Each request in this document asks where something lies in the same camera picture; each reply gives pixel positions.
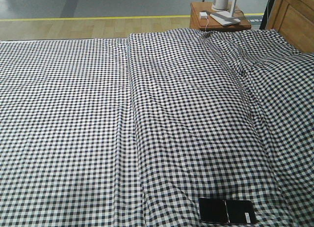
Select white cylindrical appliance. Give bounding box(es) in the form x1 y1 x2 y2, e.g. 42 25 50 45
211 0 229 12

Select black smartphone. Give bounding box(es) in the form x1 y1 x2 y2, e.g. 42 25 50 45
198 198 258 225

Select wooden nightstand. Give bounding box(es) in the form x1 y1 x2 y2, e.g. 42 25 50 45
189 2 251 32

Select white charger adapter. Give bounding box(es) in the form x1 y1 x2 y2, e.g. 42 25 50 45
199 12 208 19

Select wooden headboard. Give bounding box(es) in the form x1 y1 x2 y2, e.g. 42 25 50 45
266 0 314 53

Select black white checkered bedsheet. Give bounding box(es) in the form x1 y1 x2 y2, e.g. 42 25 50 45
0 28 314 227

